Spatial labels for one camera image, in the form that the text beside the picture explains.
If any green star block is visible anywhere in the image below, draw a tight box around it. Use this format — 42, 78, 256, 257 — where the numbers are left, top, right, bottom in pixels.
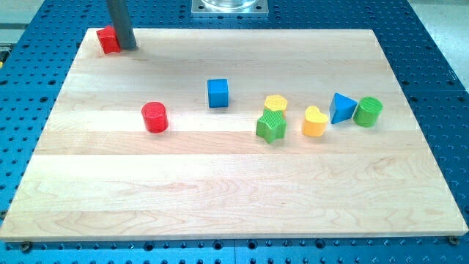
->
256, 109, 287, 144

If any blue cube block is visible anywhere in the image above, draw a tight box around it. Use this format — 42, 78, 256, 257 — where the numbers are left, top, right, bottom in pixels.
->
207, 79, 229, 108

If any red star block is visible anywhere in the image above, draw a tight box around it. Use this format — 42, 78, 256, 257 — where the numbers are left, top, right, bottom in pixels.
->
96, 26, 121, 54

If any yellow hexagon block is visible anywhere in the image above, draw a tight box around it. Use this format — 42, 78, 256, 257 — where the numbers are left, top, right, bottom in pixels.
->
264, 95, 288, 117

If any yellow heart block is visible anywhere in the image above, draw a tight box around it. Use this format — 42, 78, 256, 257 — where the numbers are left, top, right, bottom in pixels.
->
302, 106, 329, 137

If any red cylinder block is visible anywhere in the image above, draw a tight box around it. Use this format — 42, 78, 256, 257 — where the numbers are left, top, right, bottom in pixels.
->
141, 102, 169, 133

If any blue triangle block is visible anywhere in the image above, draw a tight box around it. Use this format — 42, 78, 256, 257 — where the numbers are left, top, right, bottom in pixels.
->
329, 93, 358, 124

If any green cylinder block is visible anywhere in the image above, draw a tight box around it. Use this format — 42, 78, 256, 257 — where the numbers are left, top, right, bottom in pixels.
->
353, 97, 383, 128

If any light wooden board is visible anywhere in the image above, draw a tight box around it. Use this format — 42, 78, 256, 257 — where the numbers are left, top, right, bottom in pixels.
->
1, 28, 468, 242

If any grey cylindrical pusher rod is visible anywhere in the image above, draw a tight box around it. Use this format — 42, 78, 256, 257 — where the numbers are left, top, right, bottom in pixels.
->
106, 0, 137, 51

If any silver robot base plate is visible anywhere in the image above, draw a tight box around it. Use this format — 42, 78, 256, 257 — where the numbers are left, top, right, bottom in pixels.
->
191, 0, 269, 17

